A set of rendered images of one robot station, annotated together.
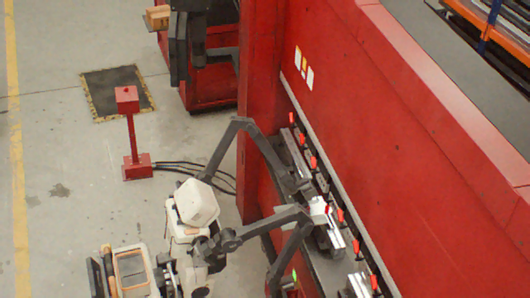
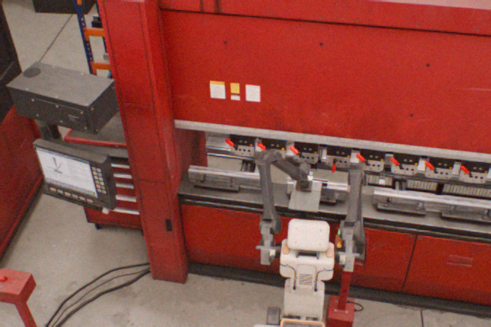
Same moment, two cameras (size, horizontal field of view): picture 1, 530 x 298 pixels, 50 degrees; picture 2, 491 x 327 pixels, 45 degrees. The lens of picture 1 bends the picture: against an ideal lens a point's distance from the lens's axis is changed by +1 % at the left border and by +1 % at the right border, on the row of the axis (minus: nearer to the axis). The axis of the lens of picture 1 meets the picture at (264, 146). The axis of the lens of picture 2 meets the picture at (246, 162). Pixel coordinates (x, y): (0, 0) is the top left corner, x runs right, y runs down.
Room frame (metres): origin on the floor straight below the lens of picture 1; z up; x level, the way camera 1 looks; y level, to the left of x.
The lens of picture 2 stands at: (1.19, 2.27, 3.66)
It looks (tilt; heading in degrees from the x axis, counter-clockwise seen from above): 42 degrees down; 300
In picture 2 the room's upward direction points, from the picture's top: 1 degrees counter-clockwise
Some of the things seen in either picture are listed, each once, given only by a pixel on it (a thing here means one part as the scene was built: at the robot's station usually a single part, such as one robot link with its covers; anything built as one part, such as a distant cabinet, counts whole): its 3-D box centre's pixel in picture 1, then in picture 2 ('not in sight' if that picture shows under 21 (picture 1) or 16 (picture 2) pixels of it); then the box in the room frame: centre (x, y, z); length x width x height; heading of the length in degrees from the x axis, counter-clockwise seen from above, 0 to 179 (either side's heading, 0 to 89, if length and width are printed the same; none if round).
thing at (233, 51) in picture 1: (228, 66); (98, 163); (3.39, 0.29, 1.18); 0.40 x 0.24 x 0.07; 18
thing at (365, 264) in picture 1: (374, 261); (405, 160); (1.68, -0.53, 1.26); 0.15 x 0.09 x 0.17; 18
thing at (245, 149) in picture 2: (305, 128); (242, 141); (2.64, -0.23, 1.26); 0.15 x 0.09 x 0.17; 18
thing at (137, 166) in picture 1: (132, 133); (27, 317); (3.51, 1.07, 0.41); 0.25 x 0.20 x 0.83; 108
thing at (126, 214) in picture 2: not in sight; (119, 172); (3.77, -0.24, 0.50); 0.50 x 0.50 x 1.00; 18
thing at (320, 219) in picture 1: (300, 214); (305, 195); (2.19, -0.22, 1.00); 0.26 x 0.18 x 0.01; 108
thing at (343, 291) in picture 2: not in sight; (345, 283); (1.83, -0.15, 0.39); 0.05 x 0.05 x 0.54; 18
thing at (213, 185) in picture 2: (283, 157); (216, 186); (2.79, -0.12, 0.89); 0.30 x 0.05 x 0.03; 18
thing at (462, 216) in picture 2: not in sight; (465, 217); (1.26, -0.61, 0.89); 0.30 x 0.05 x 0.03; 18
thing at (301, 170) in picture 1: (294, 157); (226, 177); (2.76, -0.19, 0.92); 0.50 x 0.06 x 0.10; 18
